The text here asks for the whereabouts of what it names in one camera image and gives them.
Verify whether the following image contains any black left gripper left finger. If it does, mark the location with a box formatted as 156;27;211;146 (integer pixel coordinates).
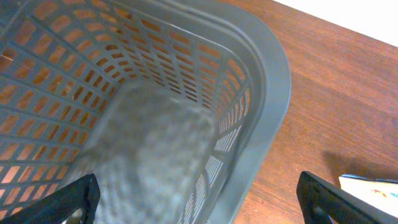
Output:
1;174;100;224

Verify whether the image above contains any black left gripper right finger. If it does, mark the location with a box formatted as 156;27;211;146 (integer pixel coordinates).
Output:
296;171;397;224

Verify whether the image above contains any yellow snack bag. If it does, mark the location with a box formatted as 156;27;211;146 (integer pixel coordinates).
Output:
338;174;397;218

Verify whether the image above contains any grey plastic mesh basket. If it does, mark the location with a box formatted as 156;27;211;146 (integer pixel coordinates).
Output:
1;0;291;223

